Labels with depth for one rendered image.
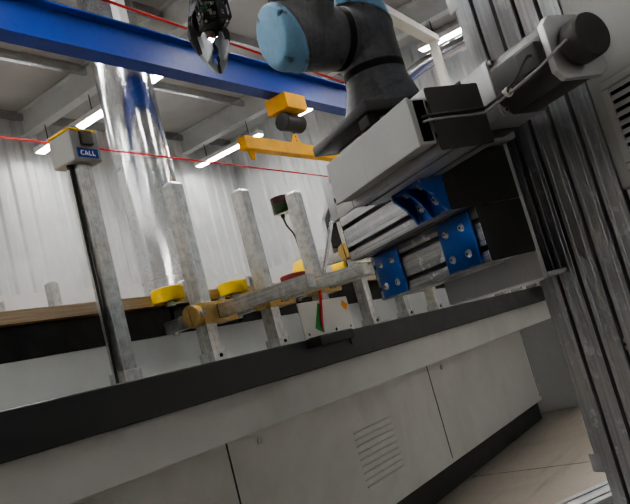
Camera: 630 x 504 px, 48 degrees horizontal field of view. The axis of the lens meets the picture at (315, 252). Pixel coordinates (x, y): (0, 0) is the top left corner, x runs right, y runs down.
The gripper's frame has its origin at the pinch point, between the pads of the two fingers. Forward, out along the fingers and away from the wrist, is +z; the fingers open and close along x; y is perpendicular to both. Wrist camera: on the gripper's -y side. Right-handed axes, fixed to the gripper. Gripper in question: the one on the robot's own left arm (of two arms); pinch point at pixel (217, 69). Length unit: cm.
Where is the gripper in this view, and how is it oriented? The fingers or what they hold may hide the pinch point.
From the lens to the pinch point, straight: 164.9
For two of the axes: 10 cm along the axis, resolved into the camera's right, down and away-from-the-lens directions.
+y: 3.8, -2.3, -8.9
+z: 2.6, 9.6, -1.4
